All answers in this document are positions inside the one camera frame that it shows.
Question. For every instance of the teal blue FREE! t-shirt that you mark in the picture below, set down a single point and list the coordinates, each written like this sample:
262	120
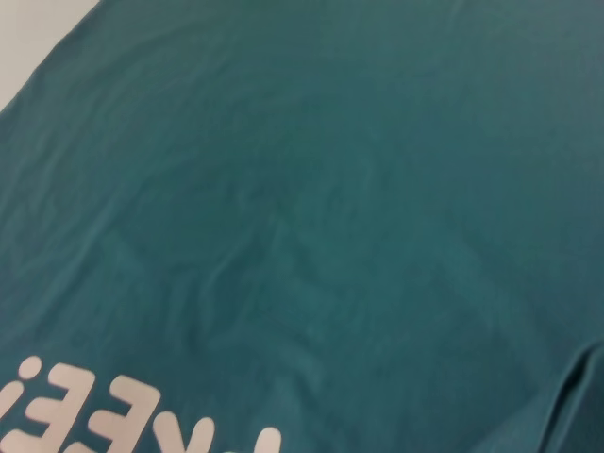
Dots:
330	189

